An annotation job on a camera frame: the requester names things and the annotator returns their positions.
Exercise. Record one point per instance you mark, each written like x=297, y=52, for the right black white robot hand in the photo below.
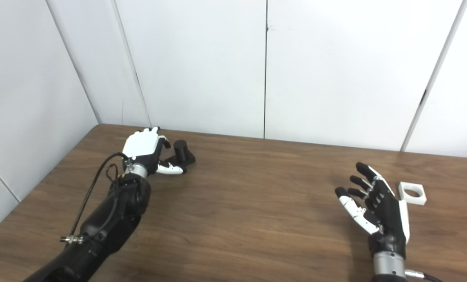
x=386, y=211

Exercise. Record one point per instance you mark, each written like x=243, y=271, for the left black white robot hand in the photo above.
x=141, y=147

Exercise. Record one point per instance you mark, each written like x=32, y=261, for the white square piece with hole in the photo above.
x=412, y=199

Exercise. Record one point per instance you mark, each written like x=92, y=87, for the black peg with base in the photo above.
x=181, y=153

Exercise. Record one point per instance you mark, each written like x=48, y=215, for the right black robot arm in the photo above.
x=388, y=268

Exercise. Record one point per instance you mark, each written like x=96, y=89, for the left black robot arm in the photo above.
x=108, y=223

